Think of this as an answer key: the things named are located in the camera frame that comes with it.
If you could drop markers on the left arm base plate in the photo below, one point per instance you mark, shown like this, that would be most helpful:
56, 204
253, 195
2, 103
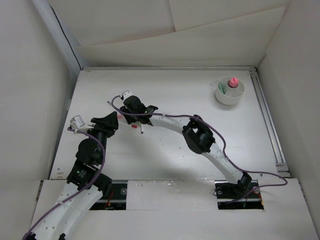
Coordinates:
117, 199

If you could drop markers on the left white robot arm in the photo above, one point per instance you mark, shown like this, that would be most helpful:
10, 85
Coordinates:
85, 184

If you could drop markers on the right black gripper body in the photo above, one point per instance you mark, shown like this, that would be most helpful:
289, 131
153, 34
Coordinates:
130, 119

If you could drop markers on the pink capped glue bottle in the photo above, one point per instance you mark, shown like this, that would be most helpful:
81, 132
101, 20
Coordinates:
233, 82

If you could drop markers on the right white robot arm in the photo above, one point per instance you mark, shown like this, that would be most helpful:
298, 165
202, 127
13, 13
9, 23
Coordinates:
198, 137

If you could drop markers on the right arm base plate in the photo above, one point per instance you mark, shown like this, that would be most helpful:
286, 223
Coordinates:
229, 198

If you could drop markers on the white round divided container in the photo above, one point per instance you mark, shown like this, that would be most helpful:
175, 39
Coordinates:
233, 95

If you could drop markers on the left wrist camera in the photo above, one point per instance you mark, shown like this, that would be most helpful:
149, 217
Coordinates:
77, 123

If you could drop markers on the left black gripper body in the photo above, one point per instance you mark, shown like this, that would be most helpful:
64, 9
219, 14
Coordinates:
101, 134

